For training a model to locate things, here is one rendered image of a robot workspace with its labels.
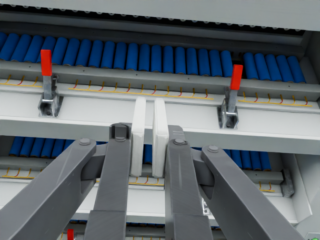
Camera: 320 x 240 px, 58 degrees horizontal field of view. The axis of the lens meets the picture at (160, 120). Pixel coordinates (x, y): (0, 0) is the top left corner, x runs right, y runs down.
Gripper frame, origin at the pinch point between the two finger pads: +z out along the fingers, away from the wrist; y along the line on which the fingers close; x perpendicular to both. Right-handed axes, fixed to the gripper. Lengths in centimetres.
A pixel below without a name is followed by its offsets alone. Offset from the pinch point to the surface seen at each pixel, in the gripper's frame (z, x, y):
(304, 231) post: 25, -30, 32
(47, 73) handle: 21.4, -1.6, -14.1
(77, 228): 35, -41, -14
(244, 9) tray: 17.7, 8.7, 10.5
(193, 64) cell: 29.8, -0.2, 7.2
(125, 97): 24.5, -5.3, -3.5
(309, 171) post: 26.4, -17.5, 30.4
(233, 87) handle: 21.4, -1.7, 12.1
